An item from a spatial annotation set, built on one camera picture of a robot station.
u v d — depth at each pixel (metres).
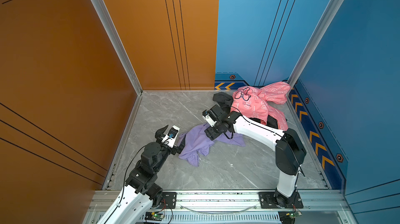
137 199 0.50
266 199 0.73
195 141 0.87
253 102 0.96
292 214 0.70
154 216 0.70
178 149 0.68
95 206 0.72
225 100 1.08
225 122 0.62
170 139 0.59
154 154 0.53
